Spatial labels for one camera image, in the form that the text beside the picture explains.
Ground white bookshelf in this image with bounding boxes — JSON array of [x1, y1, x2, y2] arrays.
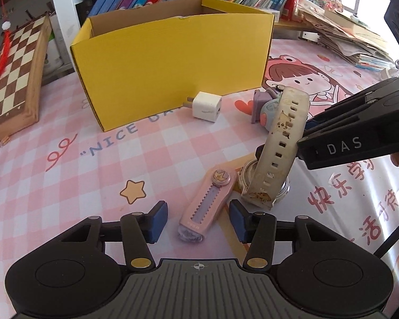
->
[[48, 0, 360, 44]]

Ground pink utility knife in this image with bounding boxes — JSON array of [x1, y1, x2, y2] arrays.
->
[[179, 169, 238, 243]]

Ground white carton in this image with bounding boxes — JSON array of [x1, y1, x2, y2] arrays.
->
[[41, 15, 75, 85]]

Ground yellow cardboard box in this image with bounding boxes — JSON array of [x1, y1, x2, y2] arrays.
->
[[70, 0, 276, 133]]

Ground purple toy figure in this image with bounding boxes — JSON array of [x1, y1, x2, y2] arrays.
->
[[251, 85, 285, 128]]

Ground pink printed desktop mat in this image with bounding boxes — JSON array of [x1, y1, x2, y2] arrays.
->
[[0, 38, 399, 273]]

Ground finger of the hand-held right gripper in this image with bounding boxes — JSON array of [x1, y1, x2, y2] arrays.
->
[[297, 121, 399, 170], [304, 76, 399, 138]]

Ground colourful bead ornament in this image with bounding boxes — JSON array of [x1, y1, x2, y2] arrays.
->
[[314, 0, 343, 12]]

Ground wooden chessboard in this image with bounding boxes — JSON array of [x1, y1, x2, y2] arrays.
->
[[0, 15, 53, 145]]

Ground small white cube charger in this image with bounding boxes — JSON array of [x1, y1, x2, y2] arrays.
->
[[185, 91, 222, 120]]

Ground black cable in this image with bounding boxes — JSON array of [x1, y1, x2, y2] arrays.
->
[[377, 212, 399, 260]]

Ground cream wrist watch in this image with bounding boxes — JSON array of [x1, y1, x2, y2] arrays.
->
[[241, 86, 310, 210]]

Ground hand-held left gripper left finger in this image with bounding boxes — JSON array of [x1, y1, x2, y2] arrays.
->
[[50, 201, 169, 270]]

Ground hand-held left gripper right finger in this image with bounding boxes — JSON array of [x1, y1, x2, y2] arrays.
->
[[229, 200, 350, 270]]

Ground stack of books and papers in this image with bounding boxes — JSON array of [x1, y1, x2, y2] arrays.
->
[[296, 0, 396, 72]]

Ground red tassel ornament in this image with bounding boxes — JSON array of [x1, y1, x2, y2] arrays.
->
[[0, 0, 14, 78]]

